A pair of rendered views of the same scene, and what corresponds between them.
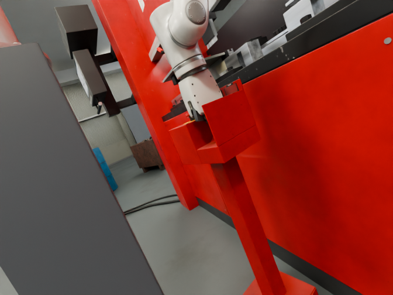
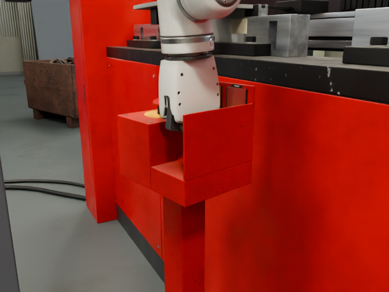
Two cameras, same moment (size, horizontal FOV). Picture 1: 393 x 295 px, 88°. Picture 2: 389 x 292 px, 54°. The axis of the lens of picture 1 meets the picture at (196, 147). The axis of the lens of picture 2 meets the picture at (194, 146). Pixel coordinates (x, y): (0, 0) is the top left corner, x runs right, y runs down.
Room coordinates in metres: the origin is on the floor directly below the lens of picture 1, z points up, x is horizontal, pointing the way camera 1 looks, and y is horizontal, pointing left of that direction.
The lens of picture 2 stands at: (-0.08, 0.01, 0.92)
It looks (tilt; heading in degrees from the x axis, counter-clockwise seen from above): 16 degrees down; 353
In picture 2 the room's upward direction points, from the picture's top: straight up
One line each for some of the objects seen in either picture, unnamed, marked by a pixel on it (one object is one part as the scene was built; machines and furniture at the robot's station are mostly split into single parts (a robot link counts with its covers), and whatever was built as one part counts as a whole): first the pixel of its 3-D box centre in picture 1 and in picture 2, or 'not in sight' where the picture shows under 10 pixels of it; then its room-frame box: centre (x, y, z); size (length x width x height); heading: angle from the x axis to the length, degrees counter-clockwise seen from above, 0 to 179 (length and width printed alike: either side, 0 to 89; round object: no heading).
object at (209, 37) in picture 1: (209, 34); not in sight; (1.04, -0.26, 1.12); 0.10 x 0.02 x 0.10; 21
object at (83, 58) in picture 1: (90, 81); not in sight; (1.97, 0.67, 1.42); 0.45 x 0.12 x 0.36; 26
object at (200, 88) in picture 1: (200, 91); (190, 84); (0.55, -0.07, 0.85); 0.10 x 0.07 x 0.11; 124
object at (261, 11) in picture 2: (220, 61); (241, 12); (1.03, -0.26, 0.99); 0.20 x 0.03 x 0.03; 21
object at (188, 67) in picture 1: (190, 68); (188, 44); (0.55, -0.06, 0.91); 0.09 x 0.08 x 0.03; 124
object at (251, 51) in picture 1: (229, 70); (249, 35); (0.99, -0.28, 0.92); 0.39 x 0.06 x 0.10; 21
